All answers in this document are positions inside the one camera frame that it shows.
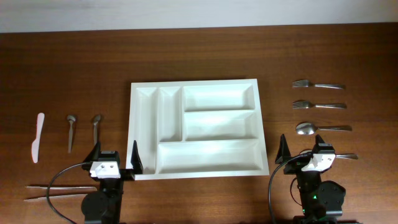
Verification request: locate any right black cable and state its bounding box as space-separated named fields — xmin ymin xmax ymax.
xmin=267 ymin=149 xmax=313 ymax=224

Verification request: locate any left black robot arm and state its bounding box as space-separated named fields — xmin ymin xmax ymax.
xmin=81 ymin=141 xmax=143 ymax=224

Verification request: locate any small steel teaspoon right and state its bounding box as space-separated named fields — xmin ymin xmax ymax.
xmin=93 ymin=114 xmax=101 ymax=145

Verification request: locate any steel tablespoon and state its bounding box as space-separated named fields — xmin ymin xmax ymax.
xmin=295 ymin=123 xmax=353 ymax=135
xmin=336 ymin=154 xmax=358 ymax=160

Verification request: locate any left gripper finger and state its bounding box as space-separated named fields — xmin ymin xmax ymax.
xmin=131 ymin=140 xmax=143 ymax=174
xmin=83 ymin=141 xmax=101 ymax=162

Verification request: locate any small steel teaspoon left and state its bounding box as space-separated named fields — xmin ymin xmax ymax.
xmin=67 ymin=114 xmax=76 ymax=154

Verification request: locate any left black cable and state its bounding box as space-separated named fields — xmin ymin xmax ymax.
xmin=45 ymin=161 xmax=91 ymax=224

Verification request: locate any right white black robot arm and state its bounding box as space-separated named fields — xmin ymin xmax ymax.
xmin=275 ymin=135 xmax=346 ymax=224

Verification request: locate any upper metal chopstick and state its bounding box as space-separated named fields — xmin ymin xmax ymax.
xmin=25 ymin=185 xmax=97 ymax=190

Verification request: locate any white plastic cutlery tray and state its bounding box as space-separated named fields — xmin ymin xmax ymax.
xmin=126 ymin=79 xmax=269 ymax=180

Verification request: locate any steel fork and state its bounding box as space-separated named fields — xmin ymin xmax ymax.
xmin=292 ymin=80 xmax=346 ymax=90
xmin=292 ymin=100 xmax=347 ymax=109

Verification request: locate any white plastic knife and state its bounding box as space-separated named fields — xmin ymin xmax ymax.
xmin=31 ymin=113 xmax=45 ymax=163

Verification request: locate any small steel teaspoon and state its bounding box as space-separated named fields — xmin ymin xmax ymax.
xmin=67 ymin=114 xmax=76 ymax=154
xmin=93 ymin=114 xmax=101 ymax=145

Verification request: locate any black cable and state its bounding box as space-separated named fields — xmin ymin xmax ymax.
xmin=45 ymin=161 xmax=91 ymax=224
xmin=267 ymin=149 xmax=313 ymax=224

